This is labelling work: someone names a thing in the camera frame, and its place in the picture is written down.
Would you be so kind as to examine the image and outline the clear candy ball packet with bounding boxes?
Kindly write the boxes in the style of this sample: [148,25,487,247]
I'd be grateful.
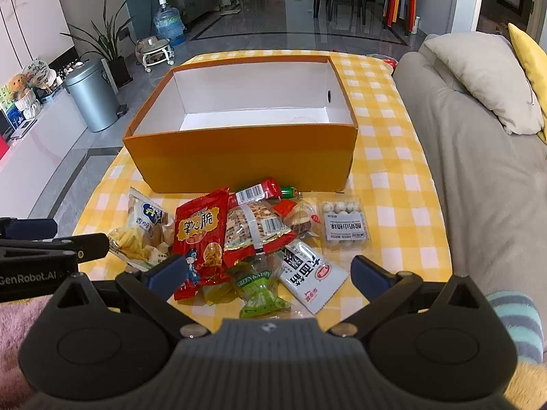
[320,195,370,248]

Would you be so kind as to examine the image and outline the green sausage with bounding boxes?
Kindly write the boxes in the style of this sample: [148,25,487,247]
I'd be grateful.
[281,186,299,199]

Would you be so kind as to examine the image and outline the yellow pillow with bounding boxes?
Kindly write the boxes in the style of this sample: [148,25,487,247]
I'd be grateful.
[508,23,547,142]

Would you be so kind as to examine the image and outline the white chips bag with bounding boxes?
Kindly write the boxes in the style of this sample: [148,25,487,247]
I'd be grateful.
[108,188,174,271]

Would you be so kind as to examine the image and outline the beige pillow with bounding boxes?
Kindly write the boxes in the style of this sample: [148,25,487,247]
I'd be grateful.
[425,31,544,135]

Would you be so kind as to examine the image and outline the blue water jug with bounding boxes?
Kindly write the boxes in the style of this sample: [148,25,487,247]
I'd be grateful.
[154,0,185,46]

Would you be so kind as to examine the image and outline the grey sofa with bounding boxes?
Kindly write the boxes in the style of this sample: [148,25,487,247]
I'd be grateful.
[393,47,546,308]

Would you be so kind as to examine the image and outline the red snack bar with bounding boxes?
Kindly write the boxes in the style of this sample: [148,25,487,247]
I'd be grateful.
[228,178,282,209]

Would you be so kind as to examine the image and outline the white rolling stool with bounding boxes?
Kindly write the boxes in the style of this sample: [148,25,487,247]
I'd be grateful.
[135,36,175,73]

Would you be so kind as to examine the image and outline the red noodle snack bag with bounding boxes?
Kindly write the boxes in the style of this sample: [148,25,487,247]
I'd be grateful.
[172,188,230,301]

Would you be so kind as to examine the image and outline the orange red stools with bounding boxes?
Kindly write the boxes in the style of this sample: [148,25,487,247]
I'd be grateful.
[383,0,417,35]

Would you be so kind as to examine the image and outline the plush toy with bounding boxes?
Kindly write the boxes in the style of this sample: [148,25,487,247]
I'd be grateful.
[8,73,30,100]

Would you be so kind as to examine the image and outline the white tv cabinet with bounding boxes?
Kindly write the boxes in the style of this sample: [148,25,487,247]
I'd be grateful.
[0,90,87,218]

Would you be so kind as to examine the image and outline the red snack basket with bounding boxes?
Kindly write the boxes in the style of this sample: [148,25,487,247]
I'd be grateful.
[383,57,398,69]

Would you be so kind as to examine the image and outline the yellow checkered tablecloth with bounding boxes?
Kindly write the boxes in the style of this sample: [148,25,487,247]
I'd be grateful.
[72,49,454,334]

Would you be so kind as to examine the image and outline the striped sleeve forearm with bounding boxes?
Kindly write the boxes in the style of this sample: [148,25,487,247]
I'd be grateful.
[486,291,544,365]

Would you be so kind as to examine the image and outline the white milk tablet packet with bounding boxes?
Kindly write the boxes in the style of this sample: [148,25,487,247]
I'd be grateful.
[280,239,349,315]

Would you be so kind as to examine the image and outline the orange cardboard box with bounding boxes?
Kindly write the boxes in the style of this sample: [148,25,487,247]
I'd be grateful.
[123,51,359,193]

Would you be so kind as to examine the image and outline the potted green plant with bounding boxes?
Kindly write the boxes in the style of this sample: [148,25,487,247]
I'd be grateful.
[61,0,133,88]

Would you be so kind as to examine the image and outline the clear pastry packet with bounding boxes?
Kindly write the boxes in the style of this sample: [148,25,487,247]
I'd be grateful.
[273,199,322,239]

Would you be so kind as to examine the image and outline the grey trash can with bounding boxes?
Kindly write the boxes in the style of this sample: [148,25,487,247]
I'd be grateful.
[64,60,121,132]

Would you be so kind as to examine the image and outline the peanut snack bag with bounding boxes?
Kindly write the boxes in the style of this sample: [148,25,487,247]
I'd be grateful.
[224,200,297,269]

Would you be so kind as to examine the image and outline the green snack packet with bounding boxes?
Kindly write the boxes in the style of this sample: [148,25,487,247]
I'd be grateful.
[230,255,291,319]

